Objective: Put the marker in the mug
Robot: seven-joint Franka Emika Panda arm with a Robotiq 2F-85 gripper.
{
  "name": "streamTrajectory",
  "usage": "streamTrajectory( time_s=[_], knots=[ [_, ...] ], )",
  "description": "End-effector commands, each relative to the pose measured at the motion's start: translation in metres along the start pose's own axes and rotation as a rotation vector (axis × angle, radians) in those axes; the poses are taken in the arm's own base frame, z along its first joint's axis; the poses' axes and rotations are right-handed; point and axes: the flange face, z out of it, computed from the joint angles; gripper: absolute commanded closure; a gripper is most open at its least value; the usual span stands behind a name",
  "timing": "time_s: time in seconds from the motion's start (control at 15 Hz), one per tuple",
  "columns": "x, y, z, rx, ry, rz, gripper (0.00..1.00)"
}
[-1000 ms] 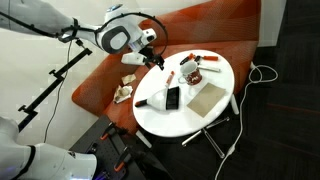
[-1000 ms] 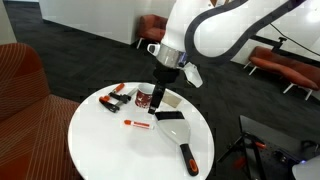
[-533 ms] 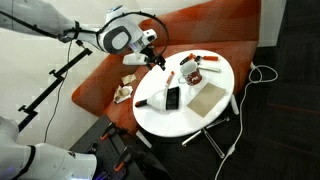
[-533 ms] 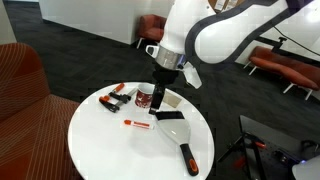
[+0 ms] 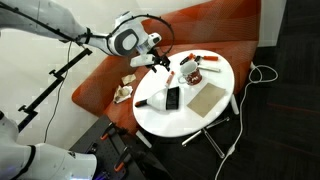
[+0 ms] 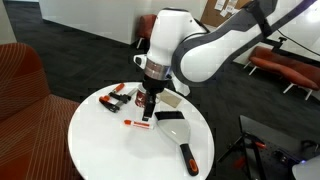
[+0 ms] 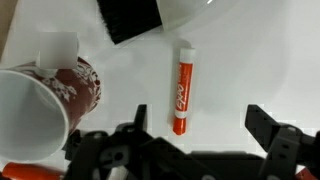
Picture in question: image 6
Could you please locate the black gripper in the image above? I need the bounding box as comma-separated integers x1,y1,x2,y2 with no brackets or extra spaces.
141,73,174,122

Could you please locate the orange and white marker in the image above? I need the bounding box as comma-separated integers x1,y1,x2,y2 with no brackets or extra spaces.
123,119,155,131

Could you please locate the red and white mug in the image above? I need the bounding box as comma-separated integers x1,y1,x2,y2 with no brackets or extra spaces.
134,84,163,109

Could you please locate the brown cardboard piece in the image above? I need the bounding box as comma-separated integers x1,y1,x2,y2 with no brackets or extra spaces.
159,89,184,109

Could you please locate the large orange black bar clamp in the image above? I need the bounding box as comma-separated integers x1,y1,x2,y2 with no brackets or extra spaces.
107,82,139,105

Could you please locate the small orange black clamp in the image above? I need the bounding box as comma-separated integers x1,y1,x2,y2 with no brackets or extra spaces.
98,94,121,114

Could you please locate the round white table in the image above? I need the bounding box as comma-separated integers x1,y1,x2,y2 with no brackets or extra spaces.
67,81,216,180

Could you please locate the red chair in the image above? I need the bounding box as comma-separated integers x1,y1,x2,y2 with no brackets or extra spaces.
135,13,158,50

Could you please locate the brown cork board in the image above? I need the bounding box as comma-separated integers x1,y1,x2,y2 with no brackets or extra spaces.
199,0,256,29

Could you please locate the orange fabric sofa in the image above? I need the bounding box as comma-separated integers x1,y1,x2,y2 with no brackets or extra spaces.
0,42,85,180

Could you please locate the white paper sheet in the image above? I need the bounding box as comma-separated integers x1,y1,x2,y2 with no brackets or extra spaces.
214,0,227,11
226,0,240,10

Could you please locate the black perforated robot table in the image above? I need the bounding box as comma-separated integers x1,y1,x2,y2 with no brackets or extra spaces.
239,114,320,180

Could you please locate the orange bench with white legs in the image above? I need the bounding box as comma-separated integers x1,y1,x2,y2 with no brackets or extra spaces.
243,45,320,102

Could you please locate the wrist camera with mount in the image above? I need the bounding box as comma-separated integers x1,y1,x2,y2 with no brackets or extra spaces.
169,77,192,98

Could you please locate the orange handled clamp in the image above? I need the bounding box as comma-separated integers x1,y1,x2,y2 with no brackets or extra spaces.
217,134,248,170
244,131,268,180

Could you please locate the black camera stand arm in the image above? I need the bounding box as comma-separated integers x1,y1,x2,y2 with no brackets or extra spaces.
262,35,288,54

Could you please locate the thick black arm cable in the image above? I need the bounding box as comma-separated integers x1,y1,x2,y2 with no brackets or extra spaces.
244,0,278,40

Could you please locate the thin black cable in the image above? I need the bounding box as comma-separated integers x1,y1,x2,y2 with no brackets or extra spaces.
276,29,320,58

